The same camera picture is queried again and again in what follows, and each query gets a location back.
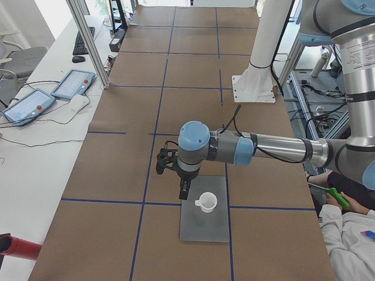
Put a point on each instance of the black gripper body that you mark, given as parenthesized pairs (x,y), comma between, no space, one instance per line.
(187,175)

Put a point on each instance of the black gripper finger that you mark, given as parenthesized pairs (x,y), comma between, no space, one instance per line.
(184,189)

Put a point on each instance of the grey closed laptop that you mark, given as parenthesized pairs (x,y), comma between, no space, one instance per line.
(198,226)

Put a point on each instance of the white folded cloth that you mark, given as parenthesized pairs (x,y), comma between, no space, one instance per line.
(78,102)

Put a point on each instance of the far blue teach pendant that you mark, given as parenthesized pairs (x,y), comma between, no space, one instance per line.
(75,82)

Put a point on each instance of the blue teach pendant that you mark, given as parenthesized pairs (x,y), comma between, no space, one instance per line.
(28,108)
(75,82)

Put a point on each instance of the green handheld tool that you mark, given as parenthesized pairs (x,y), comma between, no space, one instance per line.
(338,197)

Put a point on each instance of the black box on desk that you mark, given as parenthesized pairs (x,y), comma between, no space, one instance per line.
(116,41)

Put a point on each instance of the black computer mouse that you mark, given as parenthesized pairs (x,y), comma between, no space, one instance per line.
(78,59)

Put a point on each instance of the black keyboard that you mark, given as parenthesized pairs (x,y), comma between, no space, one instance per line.
(79,46)

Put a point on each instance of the person in white shirt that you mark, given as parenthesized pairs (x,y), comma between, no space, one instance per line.
(350,251)

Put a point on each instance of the near blue teach pendant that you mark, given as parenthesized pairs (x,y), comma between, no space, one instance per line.
(28,108)

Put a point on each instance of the red cylinder tube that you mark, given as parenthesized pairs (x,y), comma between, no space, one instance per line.
(20,248)

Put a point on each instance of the grey office chair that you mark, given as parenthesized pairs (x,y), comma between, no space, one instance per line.
(18,63)

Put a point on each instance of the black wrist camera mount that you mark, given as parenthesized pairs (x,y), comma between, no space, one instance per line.
(167,158)

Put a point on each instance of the white metal base plate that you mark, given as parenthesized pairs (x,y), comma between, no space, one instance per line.
(254,85)

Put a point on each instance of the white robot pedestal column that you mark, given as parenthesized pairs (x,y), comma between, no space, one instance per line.
(275,15)

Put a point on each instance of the aluminium frame post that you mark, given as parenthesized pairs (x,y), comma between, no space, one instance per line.
(84,30)

